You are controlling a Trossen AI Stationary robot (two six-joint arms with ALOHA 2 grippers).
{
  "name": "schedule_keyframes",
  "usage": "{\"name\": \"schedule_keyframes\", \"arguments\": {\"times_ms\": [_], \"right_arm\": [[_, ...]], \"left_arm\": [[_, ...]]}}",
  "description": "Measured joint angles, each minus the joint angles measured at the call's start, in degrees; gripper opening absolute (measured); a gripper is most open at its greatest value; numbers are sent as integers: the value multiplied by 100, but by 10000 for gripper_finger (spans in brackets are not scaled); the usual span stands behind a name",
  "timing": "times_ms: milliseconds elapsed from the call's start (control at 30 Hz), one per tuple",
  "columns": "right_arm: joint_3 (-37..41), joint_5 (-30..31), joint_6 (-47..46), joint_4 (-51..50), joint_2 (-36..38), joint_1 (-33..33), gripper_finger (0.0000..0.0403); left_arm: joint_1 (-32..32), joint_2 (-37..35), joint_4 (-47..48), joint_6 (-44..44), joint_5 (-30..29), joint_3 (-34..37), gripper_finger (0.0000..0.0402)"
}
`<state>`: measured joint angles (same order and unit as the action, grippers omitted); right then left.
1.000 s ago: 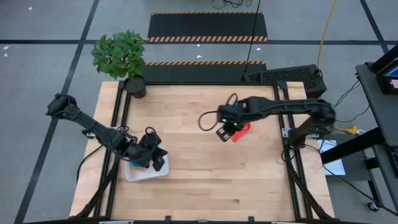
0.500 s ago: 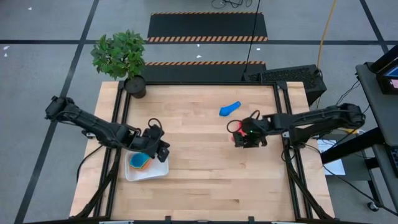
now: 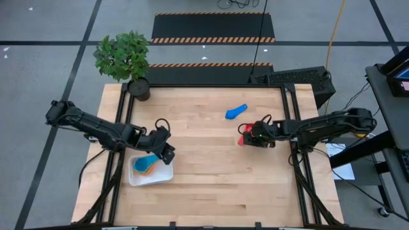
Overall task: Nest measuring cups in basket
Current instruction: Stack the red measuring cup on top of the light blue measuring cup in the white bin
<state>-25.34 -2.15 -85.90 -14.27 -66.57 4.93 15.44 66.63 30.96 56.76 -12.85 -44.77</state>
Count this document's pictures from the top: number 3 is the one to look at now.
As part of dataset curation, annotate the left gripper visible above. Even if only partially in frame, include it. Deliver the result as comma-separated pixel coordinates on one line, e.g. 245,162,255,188
144,126,176,165

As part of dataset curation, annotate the red measuring cup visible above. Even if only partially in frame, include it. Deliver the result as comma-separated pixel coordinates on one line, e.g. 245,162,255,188
237,123,255,147

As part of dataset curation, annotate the teal measuring cup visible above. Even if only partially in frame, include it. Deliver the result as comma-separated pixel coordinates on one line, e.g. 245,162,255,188
133,154,160,174

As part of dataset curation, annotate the orange measuring cup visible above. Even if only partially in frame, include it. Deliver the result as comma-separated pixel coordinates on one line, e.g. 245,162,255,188
136,164,159,176

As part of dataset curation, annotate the white plastic basket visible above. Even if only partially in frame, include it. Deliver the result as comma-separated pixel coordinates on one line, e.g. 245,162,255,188
128,154,174,187

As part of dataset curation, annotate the small blue measuring cup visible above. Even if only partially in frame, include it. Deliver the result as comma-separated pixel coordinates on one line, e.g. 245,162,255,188
224,103,249,121

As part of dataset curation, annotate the black plant pot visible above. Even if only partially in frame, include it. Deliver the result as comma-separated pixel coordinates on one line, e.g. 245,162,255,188
127,77,151,102

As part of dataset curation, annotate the narrow black hazard-striped mat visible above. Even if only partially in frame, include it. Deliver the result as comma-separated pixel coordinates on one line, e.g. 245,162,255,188
145,62,275,86

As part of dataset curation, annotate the white paper sheet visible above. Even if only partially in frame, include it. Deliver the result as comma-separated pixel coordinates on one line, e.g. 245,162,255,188
325,142,356,181

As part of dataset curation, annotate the green leafy plant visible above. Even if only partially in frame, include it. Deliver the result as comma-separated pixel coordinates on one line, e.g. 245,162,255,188
93,30,151,82

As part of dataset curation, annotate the wide black hazard-striped mat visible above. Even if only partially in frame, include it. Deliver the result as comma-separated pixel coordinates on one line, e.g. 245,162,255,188
151,11,276,44

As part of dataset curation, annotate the black side desk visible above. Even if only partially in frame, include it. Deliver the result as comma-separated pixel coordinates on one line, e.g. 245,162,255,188
328,44,409,221

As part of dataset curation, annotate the black laptop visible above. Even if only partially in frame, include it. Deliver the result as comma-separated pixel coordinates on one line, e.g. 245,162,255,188
380,45,409,98

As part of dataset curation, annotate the black metal rig frame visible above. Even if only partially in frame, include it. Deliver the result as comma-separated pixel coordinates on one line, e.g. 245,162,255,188
72,82,346,228

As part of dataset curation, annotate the black hanging cable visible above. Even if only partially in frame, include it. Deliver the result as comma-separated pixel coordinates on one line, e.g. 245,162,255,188
249,0,269,79

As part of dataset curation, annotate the yellow power cable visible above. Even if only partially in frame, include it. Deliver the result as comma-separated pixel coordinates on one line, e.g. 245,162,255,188
324,0,369,139

